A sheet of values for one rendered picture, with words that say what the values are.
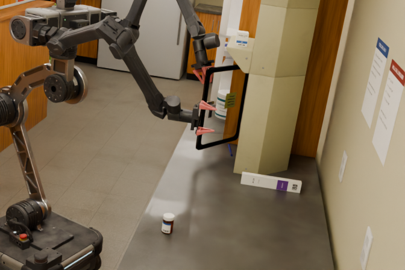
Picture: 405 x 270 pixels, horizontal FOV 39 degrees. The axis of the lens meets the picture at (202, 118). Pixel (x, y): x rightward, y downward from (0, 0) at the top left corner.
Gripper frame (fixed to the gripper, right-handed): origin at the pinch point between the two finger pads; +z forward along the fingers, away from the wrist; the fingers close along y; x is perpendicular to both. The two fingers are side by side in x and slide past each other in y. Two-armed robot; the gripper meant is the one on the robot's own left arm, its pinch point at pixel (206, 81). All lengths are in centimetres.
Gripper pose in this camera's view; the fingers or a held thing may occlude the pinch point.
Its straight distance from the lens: 269.3
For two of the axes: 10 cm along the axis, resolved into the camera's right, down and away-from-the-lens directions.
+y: -6.6, 1.2, 7.5
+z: 2.0, 9.8, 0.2
